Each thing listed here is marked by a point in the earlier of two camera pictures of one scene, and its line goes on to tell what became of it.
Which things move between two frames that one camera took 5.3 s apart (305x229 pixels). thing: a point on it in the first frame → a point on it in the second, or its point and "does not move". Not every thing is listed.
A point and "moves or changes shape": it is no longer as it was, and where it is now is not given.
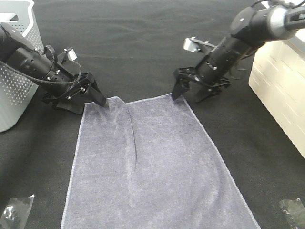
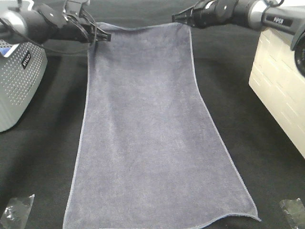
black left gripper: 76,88 → 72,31
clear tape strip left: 16,213 does not move
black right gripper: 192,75 → 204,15
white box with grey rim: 278,78 does not move
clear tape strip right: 294,211 does not move
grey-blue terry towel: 144,164 moves or changes shape
